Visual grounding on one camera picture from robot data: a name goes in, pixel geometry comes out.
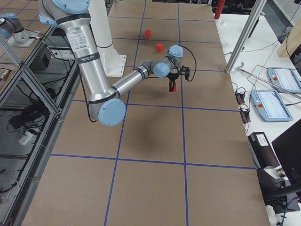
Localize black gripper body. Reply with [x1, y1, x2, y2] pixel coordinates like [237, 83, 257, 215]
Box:
[167, 73, 179, 82]

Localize red cube block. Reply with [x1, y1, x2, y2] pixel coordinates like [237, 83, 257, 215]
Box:
[144, 30, 151, 39]
[172, 82, 177, 92]
[156, 43, 164, 52]

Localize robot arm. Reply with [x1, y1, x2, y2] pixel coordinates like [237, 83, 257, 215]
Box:
[39, 0, 183, 126]

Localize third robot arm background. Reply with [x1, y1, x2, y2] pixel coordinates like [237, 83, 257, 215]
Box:
[0, 13, 36, 48]

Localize small electronics board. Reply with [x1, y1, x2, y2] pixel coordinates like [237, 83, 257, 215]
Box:
[235, 87, 250, 124]

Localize red cylinder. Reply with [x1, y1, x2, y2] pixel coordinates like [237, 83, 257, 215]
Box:
[214, 0, 225, 19]

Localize near teach pendant tablet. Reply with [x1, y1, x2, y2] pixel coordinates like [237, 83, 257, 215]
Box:
[251, 90, 293, 122]

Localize teach pendant tablet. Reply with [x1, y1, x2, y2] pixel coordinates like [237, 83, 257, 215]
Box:
[268, 67, 301, 94]
[251, 90, 293, 122]

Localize far teach pendant tablet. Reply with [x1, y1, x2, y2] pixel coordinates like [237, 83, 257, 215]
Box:
[268, 67, 301, 94]

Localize black box white label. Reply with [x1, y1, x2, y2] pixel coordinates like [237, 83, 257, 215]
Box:
[248, 132, 280, 169]

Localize black monitor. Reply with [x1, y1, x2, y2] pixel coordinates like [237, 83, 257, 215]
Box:
[272, 120, 301, 184]

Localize white camera pillar base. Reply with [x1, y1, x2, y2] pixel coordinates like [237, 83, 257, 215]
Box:
[88, 0, 127, 77]

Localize aluminium frame post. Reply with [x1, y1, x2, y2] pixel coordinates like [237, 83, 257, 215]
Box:
[225, 0, 267, 73]

